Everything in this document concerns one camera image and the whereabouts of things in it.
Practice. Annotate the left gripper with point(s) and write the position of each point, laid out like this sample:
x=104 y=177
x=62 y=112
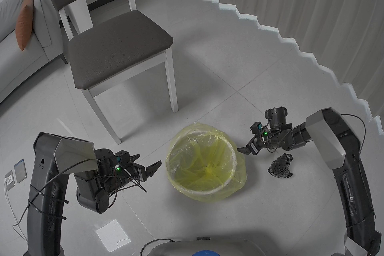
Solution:
x=136 y=172

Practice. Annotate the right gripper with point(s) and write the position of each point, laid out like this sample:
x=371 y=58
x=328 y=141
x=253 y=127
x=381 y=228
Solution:
x=256 y=145

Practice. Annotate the black plastic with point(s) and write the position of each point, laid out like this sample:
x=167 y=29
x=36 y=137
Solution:
x=280 y=166

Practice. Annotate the yellow plastic bag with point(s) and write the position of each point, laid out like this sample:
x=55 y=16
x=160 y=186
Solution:
x=180 y=143

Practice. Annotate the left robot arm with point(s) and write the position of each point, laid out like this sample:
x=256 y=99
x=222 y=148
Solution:
x=48 y=164

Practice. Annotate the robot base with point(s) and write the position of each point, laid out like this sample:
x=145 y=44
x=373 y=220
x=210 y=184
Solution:
x=207 y=247

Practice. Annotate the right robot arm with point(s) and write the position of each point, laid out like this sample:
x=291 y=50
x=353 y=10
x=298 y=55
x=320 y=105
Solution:
x=336 y=140

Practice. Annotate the white trash bin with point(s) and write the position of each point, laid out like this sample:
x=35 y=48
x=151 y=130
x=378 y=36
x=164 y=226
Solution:
x=210 y=188

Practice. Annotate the grey white chair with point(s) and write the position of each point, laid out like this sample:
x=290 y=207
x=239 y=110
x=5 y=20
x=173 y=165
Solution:
x=120 y=44

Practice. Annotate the pale grey sofa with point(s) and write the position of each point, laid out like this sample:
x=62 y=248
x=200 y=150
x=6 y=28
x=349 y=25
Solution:
x=15 y=65

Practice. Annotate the orange cushion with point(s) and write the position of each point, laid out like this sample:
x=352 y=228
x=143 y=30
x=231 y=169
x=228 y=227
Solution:
x=24 y=20

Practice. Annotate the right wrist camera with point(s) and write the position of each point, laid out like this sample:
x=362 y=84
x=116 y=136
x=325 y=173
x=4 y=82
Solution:
x=258 y=128

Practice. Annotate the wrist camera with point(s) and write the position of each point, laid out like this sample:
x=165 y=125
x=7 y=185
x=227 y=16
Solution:
x=122 y=158
x=258 y=128

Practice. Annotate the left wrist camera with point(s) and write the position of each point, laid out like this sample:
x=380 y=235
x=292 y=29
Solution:
x=122 y=158

